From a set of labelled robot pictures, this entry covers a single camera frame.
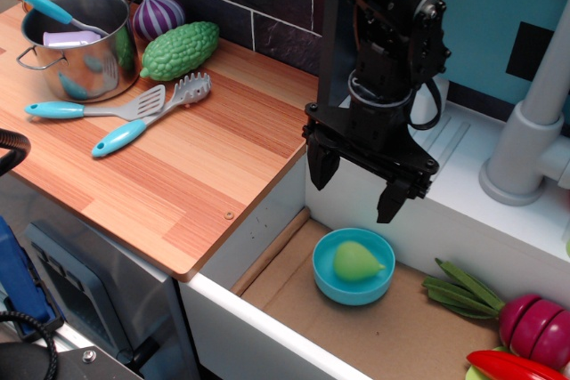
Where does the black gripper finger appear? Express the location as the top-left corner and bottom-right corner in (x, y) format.
(377, 178), (412, 223)
(307, 134), (340, 190)

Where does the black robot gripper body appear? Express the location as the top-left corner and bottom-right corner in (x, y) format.
(303, 89), (440, 198)

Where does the green toy pear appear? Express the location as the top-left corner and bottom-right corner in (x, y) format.
(332, 240), (386, 282)

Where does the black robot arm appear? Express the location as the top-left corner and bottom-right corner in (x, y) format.
(303, 0), (451, 223)

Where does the blue plastic bowl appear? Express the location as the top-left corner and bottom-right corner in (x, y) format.
(313, 228), (395, 306)

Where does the white sink unit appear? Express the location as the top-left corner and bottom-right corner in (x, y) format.
(181, 105), (569, 379)

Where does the grey toy faucet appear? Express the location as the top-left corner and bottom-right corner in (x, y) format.
(479, 6), (569, 206)

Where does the grey pasta server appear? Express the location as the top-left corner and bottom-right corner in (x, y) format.
(91, 73), (212, 158)

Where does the teal toy cabinet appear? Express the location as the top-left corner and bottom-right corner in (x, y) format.
(444, 0), (567, 104)

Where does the green toy bitter gourd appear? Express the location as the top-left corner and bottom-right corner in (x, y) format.
(139, 21), (219, 82)

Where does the grey slotted spatula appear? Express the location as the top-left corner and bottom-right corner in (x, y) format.
(24, 85), (166, 121)

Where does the magenta toy radish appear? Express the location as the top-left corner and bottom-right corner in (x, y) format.
(422, 259), (569, 370)

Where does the red toy pepper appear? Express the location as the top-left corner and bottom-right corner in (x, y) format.
(467, 351), (566, 380)

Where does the purple striped toy onion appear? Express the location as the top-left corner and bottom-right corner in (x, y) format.
(133, 0), (186, 41)

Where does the stainless steel pot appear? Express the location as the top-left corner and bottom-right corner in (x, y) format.
(16, 0), (140, 102)

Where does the grey toy oven door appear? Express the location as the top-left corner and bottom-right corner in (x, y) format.
(24, 221), (178, 376)

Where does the lilac plastic cup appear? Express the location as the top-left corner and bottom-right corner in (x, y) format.
(43, 30), (102, 48)

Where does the blue clamp block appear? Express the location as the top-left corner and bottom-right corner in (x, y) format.
(1, 218), (64, 333)

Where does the black hose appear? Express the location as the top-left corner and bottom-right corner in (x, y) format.
(0, 128), (32, 178)

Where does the blue handled ladle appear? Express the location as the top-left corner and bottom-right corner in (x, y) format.
(22, 0), (108, 37)

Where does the black cable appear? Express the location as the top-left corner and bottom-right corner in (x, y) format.
(0, 310), (59, 380)

